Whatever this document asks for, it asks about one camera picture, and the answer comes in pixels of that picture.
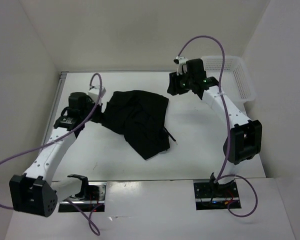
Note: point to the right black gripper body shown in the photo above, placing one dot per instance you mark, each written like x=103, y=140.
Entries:
x=180, y=83

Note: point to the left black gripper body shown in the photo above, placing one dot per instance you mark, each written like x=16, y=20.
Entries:
x=97, y=116

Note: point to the black shorts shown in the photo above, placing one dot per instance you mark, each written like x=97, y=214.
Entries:
x=139, y=116

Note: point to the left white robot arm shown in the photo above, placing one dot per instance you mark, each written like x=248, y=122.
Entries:
x=33, y=191

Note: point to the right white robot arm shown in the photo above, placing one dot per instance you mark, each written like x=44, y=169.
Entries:
x=244, y=135

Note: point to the white plastic basket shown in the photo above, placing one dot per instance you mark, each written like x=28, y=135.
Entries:
x=236, y=81

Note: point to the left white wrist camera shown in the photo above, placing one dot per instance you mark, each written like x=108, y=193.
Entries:
x=96, y=93

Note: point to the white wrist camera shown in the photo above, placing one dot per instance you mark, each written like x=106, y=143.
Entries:
x=181, y=63
x=96, y=93

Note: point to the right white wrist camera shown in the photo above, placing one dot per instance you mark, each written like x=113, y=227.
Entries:
x=181, y=63

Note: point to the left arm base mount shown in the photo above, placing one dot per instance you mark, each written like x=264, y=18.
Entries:
x=72, y=197

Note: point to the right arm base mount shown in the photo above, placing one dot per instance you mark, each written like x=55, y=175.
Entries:
x=208, y=199

